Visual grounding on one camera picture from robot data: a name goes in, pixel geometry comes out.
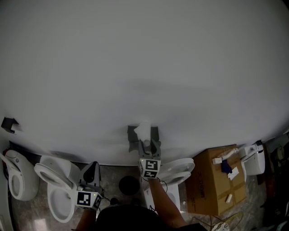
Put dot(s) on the person's left shoe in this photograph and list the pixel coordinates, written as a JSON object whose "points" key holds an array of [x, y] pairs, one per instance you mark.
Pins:
{"points": [[114, 201]]}

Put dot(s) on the person's dark shirt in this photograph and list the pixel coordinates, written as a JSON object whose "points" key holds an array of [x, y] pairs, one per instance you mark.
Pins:
{"points": [[131, 220]]}

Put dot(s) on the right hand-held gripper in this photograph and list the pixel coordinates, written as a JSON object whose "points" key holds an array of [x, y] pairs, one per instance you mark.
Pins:
{"points": [[150, 168]]}

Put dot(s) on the person's right forearm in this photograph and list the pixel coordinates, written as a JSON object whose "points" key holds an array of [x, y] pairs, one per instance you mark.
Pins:
{"points": [[164, 203]]}

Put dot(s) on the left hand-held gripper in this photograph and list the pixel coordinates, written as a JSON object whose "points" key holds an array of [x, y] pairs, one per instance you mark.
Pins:
{"points": [[84, 199]]}

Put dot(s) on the small cream cylinder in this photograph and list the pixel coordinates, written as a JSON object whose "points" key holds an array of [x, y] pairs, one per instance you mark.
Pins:
{"points": [[229, 198]]}

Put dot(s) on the white boxy toilet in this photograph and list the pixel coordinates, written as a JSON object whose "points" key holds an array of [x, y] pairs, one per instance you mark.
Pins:
{"points": [[255, 164]]}

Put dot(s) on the small black wall bracket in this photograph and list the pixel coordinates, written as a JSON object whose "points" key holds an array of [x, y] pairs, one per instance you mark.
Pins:
{"points": [[7, 123]]}

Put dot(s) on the person's right shoe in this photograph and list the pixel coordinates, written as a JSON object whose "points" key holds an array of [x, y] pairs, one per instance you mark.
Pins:
{"points": [[136, 201]]}

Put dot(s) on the person's left forearm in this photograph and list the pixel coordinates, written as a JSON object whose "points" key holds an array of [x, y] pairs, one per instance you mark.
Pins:
{"points": [[87, 222]]}

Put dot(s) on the small black device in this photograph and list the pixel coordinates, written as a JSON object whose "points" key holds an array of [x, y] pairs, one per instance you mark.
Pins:
{"points": [[259, 143]]}

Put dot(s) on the black wall paper holder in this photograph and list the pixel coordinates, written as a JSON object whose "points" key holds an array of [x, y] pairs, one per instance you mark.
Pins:
{"points": [[132, 135]]}

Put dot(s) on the white paper sheet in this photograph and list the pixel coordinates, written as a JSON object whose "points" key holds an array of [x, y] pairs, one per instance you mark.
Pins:
{"points": [[233, 173]]}

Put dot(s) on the person's shoe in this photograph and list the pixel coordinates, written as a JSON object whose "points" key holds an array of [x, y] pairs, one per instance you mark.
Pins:
{"points": [[136, 201], [114, 201]]}

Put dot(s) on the brown cardboard box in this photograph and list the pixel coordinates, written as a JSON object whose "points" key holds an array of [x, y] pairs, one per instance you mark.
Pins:
{"points": [[210, 187]]}

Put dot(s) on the dark equipment pile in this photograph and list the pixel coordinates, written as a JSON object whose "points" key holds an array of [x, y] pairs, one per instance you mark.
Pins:
{"points": [[277, 180]]}

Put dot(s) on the black round waste bin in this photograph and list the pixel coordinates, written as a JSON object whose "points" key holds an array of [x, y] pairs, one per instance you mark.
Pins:
{"points": [[129, 185]]}

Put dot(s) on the white toilet paper roll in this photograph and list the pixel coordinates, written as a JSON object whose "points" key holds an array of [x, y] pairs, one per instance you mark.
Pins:
{"points": [[143, 132]]}

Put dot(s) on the dark cloth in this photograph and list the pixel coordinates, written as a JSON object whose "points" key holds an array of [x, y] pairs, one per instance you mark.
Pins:
{"points": [[225, 167]]}

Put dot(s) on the white rounded toilet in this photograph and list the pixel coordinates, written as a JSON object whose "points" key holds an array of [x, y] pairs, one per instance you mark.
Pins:
{"points": [[29, 178]]}

